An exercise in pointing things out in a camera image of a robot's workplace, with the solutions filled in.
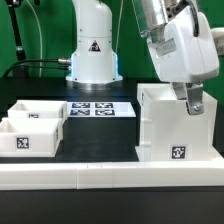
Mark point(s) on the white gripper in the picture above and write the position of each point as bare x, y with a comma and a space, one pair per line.
182, 58

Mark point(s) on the white drawer cabinet frame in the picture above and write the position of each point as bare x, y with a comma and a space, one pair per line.
168, 132

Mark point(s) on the white front drawer box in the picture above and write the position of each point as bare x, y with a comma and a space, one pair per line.
24, 137

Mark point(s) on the white drawer box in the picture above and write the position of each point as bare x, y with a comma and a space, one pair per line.
39, 109
24, 137

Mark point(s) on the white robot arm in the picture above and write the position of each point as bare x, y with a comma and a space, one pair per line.
94, 64

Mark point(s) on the white rear drawer box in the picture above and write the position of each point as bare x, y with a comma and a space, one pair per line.
39, 109

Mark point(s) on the white L-shaped fence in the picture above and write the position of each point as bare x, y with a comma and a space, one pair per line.
110, 175

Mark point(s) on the marker tag sheet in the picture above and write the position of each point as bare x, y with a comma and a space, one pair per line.
100, 109

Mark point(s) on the black camera stand pole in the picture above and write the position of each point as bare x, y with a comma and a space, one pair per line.
19, 71

